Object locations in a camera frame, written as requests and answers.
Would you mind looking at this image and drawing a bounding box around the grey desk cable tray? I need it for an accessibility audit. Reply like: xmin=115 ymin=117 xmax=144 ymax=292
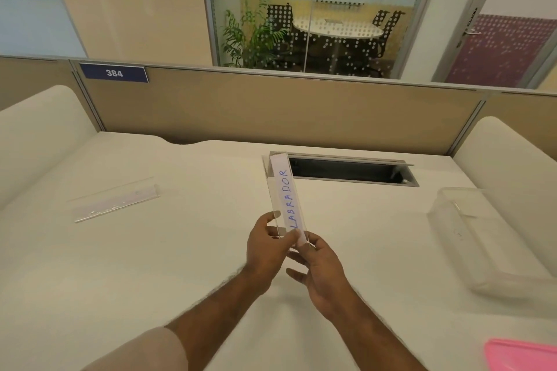
xmin=263 ymin=151 xmax=421 ymax=188

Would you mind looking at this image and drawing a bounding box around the round white meeting table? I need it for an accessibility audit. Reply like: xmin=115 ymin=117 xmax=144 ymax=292
xmin=291 ymin=16 xmax=386 ymax=40

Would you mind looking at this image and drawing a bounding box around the person's left hand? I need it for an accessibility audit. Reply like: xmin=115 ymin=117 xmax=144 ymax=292
xmin=241 ymin=212 xmax=290 ymax=296

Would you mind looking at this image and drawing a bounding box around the blue desk number sign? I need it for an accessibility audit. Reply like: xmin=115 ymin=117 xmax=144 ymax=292
xmin=79 ymin=61 xmax=150 ymax=85

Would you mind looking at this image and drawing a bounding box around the person's right hand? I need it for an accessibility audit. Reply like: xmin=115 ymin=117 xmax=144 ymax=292
xmin=285 ymin=231 xmax=354 ymax=324

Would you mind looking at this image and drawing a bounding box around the silver door handle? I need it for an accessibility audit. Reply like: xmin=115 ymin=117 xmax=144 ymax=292
xmin=456 ymin=8 xmax=483 ymax=50

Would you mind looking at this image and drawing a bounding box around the clear plastic container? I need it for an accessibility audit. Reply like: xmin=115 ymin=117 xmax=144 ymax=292
xmin=426 ymin=186 xmax=557 ymax=303

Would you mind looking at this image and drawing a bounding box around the person's right forearm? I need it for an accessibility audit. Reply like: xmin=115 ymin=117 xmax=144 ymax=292
xmin=315 ymin=296 xmax=430 ymax=371

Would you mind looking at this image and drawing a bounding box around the clear acrylic name holder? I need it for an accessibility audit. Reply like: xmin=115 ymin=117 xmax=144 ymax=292
xmin=66 ymin=177 xmax=161 ymax=224
xmin=263 ymin=151 xmax=317 ymax=250

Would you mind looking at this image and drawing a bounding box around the white handwritten paper strip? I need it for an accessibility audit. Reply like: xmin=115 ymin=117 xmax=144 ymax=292
xmin=270 ymin=153 xmax=310 ymax=248

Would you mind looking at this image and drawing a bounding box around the pink plastic lid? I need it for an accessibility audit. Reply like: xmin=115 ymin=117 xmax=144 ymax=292
xmin=484 ymin=339 xmax=557 ymax=371

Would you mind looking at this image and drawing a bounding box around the green potted plant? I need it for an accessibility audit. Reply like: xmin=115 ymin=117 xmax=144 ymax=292
xmin=221 ymin=0 xmax=289 ymax=69

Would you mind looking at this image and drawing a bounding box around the glass door with maroon film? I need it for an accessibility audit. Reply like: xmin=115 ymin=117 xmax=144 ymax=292
xmin=433 ymin=0 xmax=557 ymax=90

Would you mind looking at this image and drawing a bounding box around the beige desk partition panel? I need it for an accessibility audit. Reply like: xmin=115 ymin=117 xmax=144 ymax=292
xmin=0 ymin=55 xmax=74 ymax=111
xmin=453 ymin=89 xmax=557 ymax=159
xmin=71 ymin=59 xmax=487 ymax=159

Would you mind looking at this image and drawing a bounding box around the white rounded side divider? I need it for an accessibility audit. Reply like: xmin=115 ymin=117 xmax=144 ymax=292
xmin=453 ymin=116 xmax=557 ymax=277
xmin=0 ymin=85 xmax=98 ymax=211

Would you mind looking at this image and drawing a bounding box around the person's left forearm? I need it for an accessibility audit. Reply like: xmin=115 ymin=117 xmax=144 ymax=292
xmin=164 ymin=271 xmax=264 ymax=371

